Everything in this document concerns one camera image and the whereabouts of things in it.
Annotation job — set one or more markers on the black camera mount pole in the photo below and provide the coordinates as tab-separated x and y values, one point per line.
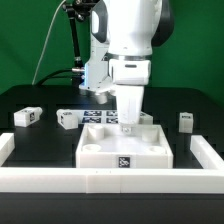
76	12

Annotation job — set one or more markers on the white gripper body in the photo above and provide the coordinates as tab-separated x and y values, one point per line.
129	78

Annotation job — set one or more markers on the white square tabletop part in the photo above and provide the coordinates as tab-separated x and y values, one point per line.
106	146

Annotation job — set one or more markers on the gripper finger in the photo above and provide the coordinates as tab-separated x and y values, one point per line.
126	129

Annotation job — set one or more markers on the white U-shaped obstacle fence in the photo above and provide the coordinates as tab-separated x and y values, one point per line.
72	180

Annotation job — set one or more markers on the sheet of fiducial markers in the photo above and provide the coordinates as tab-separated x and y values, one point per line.
97	116

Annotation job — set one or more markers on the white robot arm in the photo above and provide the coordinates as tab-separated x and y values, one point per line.
123	36

